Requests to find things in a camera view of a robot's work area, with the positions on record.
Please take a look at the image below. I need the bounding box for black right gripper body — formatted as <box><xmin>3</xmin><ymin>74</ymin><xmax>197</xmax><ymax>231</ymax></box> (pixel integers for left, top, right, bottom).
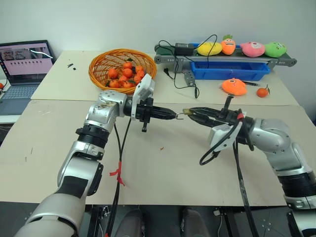
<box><xmin>214</xmin><ymin>95</ymin><xmax>244</xmax><ymax>128</ymax></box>

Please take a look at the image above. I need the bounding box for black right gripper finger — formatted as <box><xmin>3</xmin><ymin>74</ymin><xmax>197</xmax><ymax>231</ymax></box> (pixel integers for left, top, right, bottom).
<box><xmin>190</xmin><ymin>106</ymin><xmax>221</xmax><ymax>117</ymax></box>
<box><xmin>188</xmin><ymin>114</ymin><xmax>217</xmax><ymax>128</ymax></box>

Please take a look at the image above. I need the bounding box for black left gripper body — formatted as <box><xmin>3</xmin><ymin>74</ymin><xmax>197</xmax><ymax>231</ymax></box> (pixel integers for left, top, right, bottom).
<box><xmin>135</xmin><ymin>97</ymin><xmax>159</xmax><ymax>133</ymax></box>

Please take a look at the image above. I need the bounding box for small brass padlock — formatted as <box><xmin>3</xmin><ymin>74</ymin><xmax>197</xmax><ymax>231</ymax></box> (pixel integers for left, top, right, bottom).
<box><xmin>175</xmin><ymin>108</ymin><xmax>193</xmax><ymax>120</ymax></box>

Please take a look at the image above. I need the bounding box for round orange plush toy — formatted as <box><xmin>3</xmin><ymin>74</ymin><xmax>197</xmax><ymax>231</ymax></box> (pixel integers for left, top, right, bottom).
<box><xmin>219</xmin><ymin>77</ymin><xmax>248</xmax><ymax>97</ymax></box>

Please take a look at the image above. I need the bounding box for blue plastic bin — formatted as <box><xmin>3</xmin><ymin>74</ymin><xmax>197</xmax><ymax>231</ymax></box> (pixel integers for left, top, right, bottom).
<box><xmin>189</xmin><ymin>61</ymin><xmax>271</xmax><ymax>81</ymax></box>

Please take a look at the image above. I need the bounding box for orange mandarin with leaf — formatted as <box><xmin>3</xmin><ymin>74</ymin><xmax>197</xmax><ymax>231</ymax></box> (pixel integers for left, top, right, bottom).
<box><xmin>256</xmin><ymin>84</ymin><xmax>271</xmax><ymax>98</ymax></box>

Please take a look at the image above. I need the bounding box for grey conveyor belt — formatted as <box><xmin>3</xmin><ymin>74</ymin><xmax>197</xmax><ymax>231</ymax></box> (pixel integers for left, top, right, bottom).
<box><xmin>153</xmin><ymin>43</ymin><xmax>298</xmax><ymax>87</ymax></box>

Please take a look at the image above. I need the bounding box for yellow plush toy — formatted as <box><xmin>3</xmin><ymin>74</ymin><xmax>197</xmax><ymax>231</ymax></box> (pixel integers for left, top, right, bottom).
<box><xmin>197</xmin><ymin>41</ymin><xmax>222</xmax><ymax>56</ymax></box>

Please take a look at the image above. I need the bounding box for black power adapter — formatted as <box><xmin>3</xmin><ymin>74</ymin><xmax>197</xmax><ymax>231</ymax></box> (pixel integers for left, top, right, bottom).
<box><xmin>174</xmin><ymin>42</ymin><xmax>194</xmax><ymax>56</ymax></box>

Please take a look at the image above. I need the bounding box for orange wicker basket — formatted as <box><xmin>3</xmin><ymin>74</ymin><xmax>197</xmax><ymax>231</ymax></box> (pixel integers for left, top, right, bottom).
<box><xmin>88</xmin><ymin>48</ymin><xmax>158</xmax><ymax>96</ymax></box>

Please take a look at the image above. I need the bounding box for orange carrot plush toy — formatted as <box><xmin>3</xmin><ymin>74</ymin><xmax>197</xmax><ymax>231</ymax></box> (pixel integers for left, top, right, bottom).
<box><xmin>220</xmin><ymin>34</ymin><xmax>236</xmax><ymax>56</ymax></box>

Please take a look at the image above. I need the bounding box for pink plush toy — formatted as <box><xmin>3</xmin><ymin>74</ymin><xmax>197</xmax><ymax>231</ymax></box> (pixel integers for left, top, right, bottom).
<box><xmin>239</xmin><ymin>41</ymin><xmax>266</xmax><ymax>58</ymax></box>

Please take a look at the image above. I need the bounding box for green plush toy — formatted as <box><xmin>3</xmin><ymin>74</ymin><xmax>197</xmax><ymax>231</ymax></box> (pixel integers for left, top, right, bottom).
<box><xmin>264</xmin><ymin>41</ymin><xmax>288</xmax><ymax>58</ymax></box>

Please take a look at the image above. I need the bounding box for dark rounded shape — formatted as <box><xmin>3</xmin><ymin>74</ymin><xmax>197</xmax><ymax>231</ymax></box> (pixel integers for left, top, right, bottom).
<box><xmin>115</xmin><ymin>209</ymin><xmax>145</xmax><ymax>237</ymax></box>
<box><xmin>181</xmin><ymin>207</ymin><xmax>211</xmax><ymax>237</ymax></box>

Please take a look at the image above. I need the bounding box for open grey laptop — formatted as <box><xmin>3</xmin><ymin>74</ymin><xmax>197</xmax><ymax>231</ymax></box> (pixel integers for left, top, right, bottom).
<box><xmin>0</xmin><ymin>39</ymin><xmax>55</xmax><ymax>116</ymax></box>

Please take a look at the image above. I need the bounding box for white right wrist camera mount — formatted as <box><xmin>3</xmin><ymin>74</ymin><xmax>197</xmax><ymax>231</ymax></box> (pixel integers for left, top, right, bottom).
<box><xmin>209</xmin><ymin>111</ymin><xmax>248</xmax><ymax>151</ymax></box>

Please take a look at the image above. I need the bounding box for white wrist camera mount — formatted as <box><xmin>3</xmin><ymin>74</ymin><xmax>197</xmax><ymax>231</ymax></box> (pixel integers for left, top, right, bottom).
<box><xmin>130</xmin><ymin>73</ymin><xmax>156</xmax><ymax>121</ymax></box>
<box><xmin>209</xmin><ymin>111</ymin><xmax>248</xmax><ymax>151</ymax></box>

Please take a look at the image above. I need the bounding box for black cable with barrel connector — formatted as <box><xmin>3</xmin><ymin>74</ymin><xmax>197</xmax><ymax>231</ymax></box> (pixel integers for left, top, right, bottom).
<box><xmin>173</xmin><ymin>34</ymin><xmax>218</xmax><ymax>99</ymax></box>

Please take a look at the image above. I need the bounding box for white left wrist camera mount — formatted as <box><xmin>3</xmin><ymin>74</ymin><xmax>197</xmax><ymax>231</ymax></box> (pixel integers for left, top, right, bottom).
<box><xmin>130</xmin><ymin>73</ymin><xmax>156</xmax><ymax>121</ymax></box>

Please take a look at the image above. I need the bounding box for black cable with plug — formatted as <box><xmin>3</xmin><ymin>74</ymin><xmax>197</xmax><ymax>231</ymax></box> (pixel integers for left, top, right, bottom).
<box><xmin>158</xmin><ymin>39</ymin><xmax>178</xmax><ymax>80</ymax></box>

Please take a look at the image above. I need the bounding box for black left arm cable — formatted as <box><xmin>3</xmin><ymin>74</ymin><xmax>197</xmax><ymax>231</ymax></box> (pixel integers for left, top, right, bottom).
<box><xmin>104</xmin><ymin>117</ymin><xmax>133</xmax><ymax>237</ymax></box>

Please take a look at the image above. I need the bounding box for black metal table frame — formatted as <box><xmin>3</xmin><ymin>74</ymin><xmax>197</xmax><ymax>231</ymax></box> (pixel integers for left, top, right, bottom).
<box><xmin>86</xmin><ymin>205</ymin><xmax>238</xmax><ymax>237</ymax></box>

